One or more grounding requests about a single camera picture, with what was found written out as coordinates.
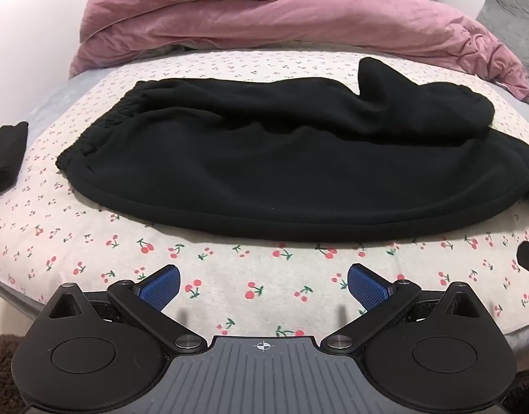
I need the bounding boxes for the cherry print bed sheet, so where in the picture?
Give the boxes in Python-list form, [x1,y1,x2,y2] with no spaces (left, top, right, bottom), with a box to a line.
[0,45,529,341]

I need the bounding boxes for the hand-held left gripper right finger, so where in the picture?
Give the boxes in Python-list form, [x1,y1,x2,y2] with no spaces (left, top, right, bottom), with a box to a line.
[320,263,485,352]

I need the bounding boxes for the pink duvet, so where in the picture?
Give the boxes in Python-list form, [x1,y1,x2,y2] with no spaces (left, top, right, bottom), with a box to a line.
[69,0,529,103]

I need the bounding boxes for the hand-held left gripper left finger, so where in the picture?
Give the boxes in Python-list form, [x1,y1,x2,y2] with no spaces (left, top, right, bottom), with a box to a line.
[46,264,207,352]

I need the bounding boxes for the folded black cloth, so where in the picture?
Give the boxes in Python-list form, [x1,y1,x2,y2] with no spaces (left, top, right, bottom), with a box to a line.
[0,121,30,200]

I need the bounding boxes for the grey quilted pillow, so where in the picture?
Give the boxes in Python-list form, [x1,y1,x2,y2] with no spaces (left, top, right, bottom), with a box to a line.
[475,0,529,100]

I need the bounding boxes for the black pants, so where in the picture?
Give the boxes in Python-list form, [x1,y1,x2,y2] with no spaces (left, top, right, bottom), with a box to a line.
[55,57,529,243]

